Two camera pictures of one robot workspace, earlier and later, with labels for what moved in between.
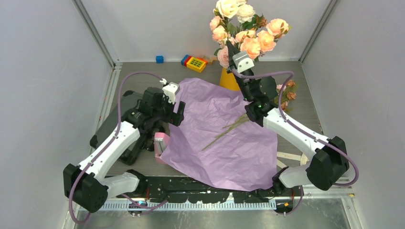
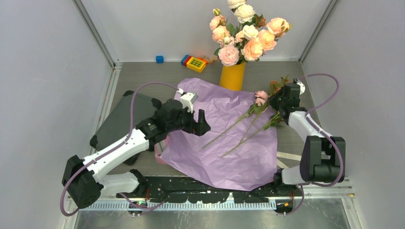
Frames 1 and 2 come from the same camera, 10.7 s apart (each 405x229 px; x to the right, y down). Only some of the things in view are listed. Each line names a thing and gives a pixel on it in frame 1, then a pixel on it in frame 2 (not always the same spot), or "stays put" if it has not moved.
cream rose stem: (227, 8) → (250, 32)
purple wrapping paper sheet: (214, 137) stays put
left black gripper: (173, 118) → (199, 128)
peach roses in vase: (236, 20) stays put
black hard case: (129, 100) stays put
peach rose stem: (275, 28) stays put
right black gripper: (231, 51) → (272, 100)
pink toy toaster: (161, 140) stays put
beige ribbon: (303, 159) stays put
